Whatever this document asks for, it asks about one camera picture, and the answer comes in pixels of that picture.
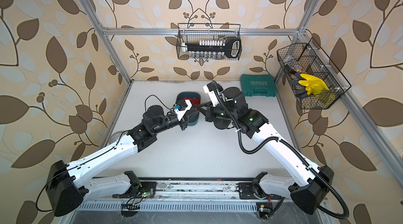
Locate black wire basket wall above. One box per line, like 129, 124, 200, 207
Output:
176, 22, 242, 60
277, 38, 351, 109

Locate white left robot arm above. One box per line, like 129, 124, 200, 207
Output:
43, 100, 197, 217

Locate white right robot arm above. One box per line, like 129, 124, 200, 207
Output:
203, 81, 349, 219

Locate black socket set holder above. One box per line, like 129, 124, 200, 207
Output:
181, 38, 242, 59

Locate dark teal plastic tray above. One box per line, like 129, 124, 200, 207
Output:
174, 91, 204, 127

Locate green plastic tool case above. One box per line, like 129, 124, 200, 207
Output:
240, 74, 277, 97

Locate black wire basket right wall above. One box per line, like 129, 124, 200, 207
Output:
277, 38, 351, 109

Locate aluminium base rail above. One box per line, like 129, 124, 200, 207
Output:
67, 178, 328, 212

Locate black wire basket back wall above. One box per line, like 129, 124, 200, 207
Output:
176, 22, 242, 60

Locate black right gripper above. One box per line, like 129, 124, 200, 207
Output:
197, 99, 238, 122

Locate black dome screw fixture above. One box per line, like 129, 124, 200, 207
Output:
213, 118, 234, 130

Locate clear tape roll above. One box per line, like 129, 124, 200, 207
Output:
108, 130, 126, 144

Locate yellow rubber glove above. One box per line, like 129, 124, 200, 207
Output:
299, 74, 329, 95

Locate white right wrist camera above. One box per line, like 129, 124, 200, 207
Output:
203, 81, 223, 107

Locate black pliers in basket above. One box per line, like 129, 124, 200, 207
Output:
285, 64, 308, 99

